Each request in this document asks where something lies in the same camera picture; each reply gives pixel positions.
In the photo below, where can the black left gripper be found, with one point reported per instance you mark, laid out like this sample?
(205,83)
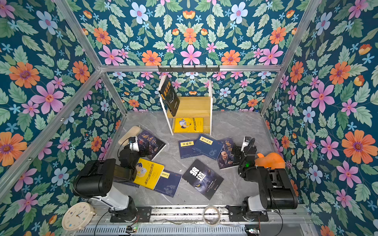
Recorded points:
(141,149)

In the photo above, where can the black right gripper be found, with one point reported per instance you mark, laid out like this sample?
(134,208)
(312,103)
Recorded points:
(237,152)

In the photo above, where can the yellow cartoon cover book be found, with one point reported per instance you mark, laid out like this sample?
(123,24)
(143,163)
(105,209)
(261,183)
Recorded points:
(148,173)

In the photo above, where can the blue book yellow label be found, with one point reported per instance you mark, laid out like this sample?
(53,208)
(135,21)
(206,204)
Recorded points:
(186,149)
(208,146)

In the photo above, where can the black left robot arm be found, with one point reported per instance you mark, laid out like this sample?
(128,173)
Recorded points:
(95,181)

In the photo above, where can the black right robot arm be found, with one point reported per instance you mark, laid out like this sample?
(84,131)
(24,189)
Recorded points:
(275,191)

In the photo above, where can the dark portrait book left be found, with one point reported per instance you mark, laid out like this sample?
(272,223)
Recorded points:
(155,144)

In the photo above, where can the dark portrait book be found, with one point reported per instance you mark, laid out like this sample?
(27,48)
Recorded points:
(228,157)
(155,144)

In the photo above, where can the dark portrait book right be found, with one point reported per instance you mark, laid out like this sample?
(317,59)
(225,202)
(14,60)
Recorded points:
(228,157)

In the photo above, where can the beige oblong pad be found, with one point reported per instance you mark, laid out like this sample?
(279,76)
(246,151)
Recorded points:
(132,132)

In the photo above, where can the orange gourd toy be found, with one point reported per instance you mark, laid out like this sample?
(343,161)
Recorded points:
(272,160)

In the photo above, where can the blue book under yellow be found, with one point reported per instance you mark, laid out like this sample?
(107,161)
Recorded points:
(130,184)

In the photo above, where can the blue book front centre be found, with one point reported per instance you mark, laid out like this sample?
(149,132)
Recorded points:
(168,183)

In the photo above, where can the black wolf cover book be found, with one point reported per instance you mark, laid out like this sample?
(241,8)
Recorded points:
(203,179)

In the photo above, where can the yellow book under shelf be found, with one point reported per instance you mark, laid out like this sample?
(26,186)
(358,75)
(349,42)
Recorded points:
(189,125)

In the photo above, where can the wooden white bookshelf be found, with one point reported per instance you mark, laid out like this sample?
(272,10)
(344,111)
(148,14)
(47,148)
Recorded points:
(192,107)

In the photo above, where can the black book on shelf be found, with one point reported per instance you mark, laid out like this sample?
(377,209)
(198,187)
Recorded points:
(169,95)

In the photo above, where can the cream round clock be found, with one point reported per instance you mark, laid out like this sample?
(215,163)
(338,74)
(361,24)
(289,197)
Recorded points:
(78,216)

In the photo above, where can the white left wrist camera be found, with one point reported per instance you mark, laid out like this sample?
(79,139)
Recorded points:
(133,143)

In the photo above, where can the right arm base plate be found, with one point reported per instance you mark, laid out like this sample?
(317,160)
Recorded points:
(243,214)

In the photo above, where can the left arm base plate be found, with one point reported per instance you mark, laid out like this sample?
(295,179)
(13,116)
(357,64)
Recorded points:
(135,214)

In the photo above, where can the black hook rail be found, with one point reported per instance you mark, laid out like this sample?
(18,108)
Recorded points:
(184,69)

